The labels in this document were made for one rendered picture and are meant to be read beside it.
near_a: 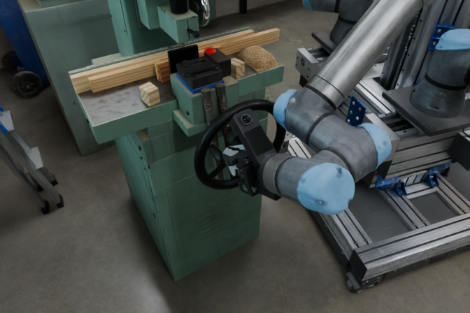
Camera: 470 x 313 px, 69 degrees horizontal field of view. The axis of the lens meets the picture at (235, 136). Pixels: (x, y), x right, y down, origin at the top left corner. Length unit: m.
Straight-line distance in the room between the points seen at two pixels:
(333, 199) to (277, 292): 1.10
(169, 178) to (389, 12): 0.78
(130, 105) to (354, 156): 0.62
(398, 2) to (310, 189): 0.38
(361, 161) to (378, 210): 1.10
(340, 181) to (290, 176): 0.08
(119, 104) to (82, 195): 1.12
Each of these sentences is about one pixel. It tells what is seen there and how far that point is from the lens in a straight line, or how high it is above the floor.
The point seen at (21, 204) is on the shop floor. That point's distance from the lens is 2.15.
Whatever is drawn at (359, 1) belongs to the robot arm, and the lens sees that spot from 1.45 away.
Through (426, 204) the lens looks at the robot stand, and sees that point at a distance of 1.78.
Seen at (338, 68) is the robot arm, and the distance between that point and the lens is 0.66.
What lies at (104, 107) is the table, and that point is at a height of 0.90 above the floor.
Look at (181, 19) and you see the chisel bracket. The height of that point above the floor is 1.07.
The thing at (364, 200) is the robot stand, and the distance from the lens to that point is 1.69.
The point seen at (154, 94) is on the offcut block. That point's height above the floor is 0.93.
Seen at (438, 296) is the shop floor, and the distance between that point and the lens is 1.79.
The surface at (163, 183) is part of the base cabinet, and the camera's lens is 1.13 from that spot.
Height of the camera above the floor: 1.43
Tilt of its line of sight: 40 degrees down
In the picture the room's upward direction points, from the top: straight up
